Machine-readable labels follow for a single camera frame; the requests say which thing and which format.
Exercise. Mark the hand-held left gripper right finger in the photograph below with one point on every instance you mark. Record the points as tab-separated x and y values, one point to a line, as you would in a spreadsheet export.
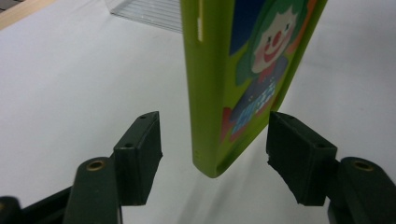
300	158

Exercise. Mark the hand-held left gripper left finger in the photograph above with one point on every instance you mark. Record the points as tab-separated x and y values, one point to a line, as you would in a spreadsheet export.
137	161

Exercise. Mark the green clown phone case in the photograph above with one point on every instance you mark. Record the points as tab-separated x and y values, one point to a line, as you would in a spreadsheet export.
214	93

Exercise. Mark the clear plastic tray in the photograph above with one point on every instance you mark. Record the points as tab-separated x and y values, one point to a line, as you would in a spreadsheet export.
149	12

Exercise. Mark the white board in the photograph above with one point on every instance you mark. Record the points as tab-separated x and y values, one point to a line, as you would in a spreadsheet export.
77	93

